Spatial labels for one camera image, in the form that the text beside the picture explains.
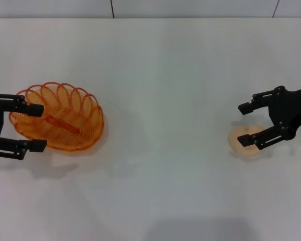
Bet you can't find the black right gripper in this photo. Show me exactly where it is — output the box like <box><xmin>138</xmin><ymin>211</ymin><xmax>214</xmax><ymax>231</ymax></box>
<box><xmin>237</xmin><ymin>85</ymin><xmax>301</xmax><ymax>151</ymax></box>

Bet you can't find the pale round bread bun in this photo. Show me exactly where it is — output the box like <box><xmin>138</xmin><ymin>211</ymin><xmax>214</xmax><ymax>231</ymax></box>
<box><xmin>228</xmin><ymin>125</ymin><xmax>266</xmax><ymax>157</ymax></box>

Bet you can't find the orange woven plastic basket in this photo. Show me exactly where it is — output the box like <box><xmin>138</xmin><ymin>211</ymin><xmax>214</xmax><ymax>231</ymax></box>
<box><xmin>9</xmin><ymin>81</ymin><xmax>105</xmax><ymax>152</ymax></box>

